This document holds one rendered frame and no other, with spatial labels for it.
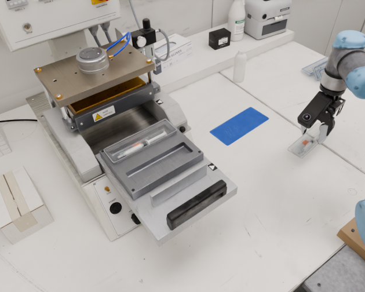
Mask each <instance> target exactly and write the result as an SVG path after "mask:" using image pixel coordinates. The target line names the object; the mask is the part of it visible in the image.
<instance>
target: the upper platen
mask: <svg viewBox="0 0 365 292"><path fill-rule="evenodd" d="M144 85H146V83H145V82H144V81H143V80H142V79H141V78H140V77H135V78H133V79H130V80H128V81H126V82H123V83H120V84H118V85H116V86H113V87H111V88H109V89H106V90H103V91H102V92H99V93H96V94H94V95H92V96H89V97H87V98H84V99H82V100H79V101H77V102H74V103H72V104H70V105H67V108H68V109H69V110H70V111H71V113H72V114H73V115H76V114H78V113H81V112H83V111H86V110H88V109H90V108H93V107H95V106H97V105H99V104H102V103H104V102H106V101H109V100H111V99H113V98H116V97H118V96H121V95H123V94H125V93H127V92H130V91H132V90H134V89H137V88H139V87H142V86H144Z"/></svg>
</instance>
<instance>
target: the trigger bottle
mask: <svg viewBox="0 0 365 292"><path fill-rule="evenodd" d="M244 5H245V4H244V0H235V1H234V3H233V4H232V6H231V8H230V11H229V14H228V29H227V30H228V31H230V32H231V41H240V40H242V39H243V31H244V22H245V17H246V13H245V8H244Z"/></svg>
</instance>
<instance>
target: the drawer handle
mask: <svg viewBox="0 0 365 292"><path fill-rule="evenodd" d="M219 194H221V195H222V196H224V195H226V194H227V184H226V182H225V181H224V180H219V181H217V182H216V183H214V184H213V185H211V186H210V187H208V188H206V189H205V190H204V191H202V192H200V193H199V194H197V195H196V196H194V197H193V198H191V199H190V200H188V201H186V202H185V203H183V204H182V205H180V206H179V207H177V208H175V209H174V210H172V211H171V212H169V213H168V214H167V217H166V221H167V225H168V226H169V227H170V229H171V230H174V229H175V228H176V223H177V222H179V221H180V220H182V219H183V218H184V217H186V216H187V215H189V214H191V213H192V212H193V211H195V210H196V209H198V208H200V207H201V206H203V205H204V204H205V203H207V202H208V201H210V200H212V199H213V198H215V197H216V196H217V195H219Z"/></svg>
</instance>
